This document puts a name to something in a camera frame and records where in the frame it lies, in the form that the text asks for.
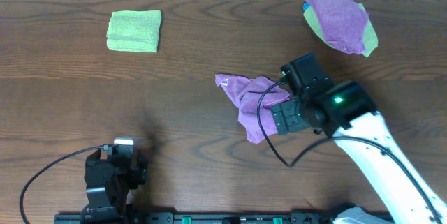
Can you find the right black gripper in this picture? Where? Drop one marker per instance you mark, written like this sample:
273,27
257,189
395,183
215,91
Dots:
283,117

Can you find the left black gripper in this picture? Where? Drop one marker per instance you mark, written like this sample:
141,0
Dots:
137,172

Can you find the folded green cloth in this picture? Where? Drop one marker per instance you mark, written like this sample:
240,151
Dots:
134,31

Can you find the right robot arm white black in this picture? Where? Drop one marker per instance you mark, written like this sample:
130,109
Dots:
349,118

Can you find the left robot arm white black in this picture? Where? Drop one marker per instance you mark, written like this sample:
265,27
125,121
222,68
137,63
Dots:
108,182

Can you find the blue cloth under pile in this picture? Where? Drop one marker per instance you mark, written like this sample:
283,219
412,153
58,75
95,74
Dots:
305,6

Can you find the crumpled purple cloth on pile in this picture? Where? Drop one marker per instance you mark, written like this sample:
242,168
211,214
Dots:
342,23

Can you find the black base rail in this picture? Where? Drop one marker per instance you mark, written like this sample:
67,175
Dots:
170,218

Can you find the purple microfiber cloth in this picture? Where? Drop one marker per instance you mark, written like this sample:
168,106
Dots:
245,93

